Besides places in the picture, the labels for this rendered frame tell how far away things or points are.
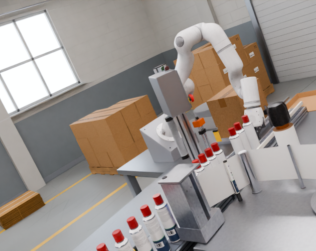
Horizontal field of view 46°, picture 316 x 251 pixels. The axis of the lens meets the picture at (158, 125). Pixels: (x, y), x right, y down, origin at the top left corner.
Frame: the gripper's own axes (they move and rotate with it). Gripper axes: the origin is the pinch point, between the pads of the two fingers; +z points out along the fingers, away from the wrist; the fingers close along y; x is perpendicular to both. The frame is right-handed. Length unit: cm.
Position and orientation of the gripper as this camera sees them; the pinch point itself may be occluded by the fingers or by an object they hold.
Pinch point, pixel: (257, 136)
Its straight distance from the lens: 205.4
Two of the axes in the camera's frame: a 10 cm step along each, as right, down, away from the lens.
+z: 1.6, 9.9, -0.2
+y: 6.9, -1.2, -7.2
